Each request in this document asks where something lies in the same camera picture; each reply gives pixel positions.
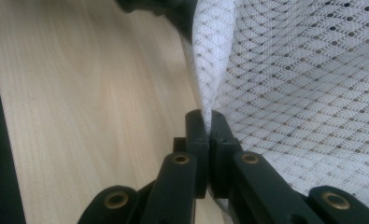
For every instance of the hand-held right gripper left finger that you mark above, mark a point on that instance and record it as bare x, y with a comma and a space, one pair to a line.
197, 143

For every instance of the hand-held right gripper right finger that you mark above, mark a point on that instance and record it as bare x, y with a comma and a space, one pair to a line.
222, 146

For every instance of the white mesh laundry bag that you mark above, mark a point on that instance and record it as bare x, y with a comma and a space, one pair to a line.
297, 93

